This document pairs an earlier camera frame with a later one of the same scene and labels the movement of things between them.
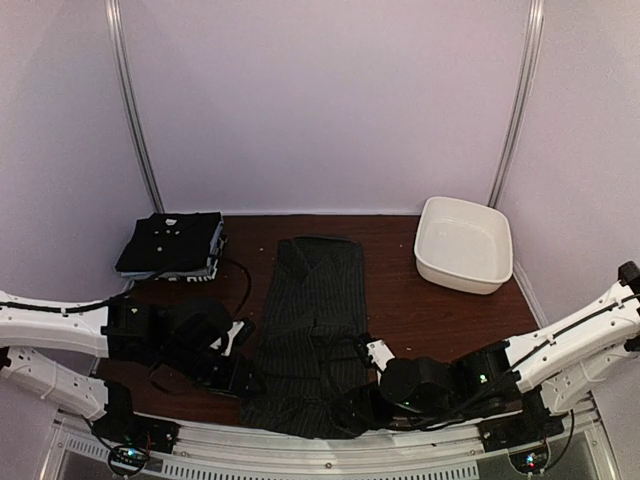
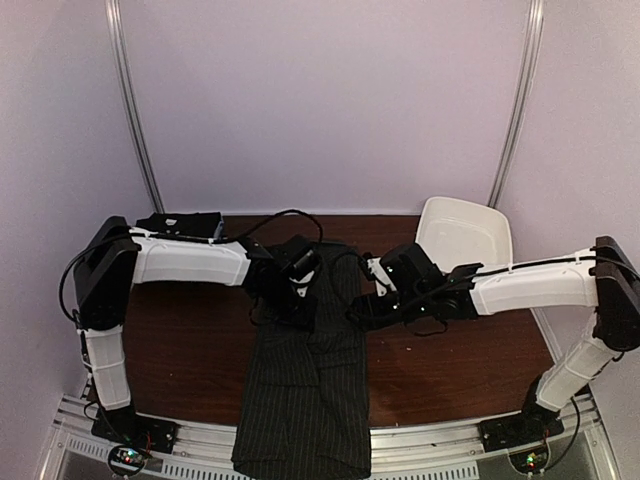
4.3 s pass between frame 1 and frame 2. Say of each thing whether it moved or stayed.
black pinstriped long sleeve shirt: moved
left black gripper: moved
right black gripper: moved
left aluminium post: stayed
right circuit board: stayed
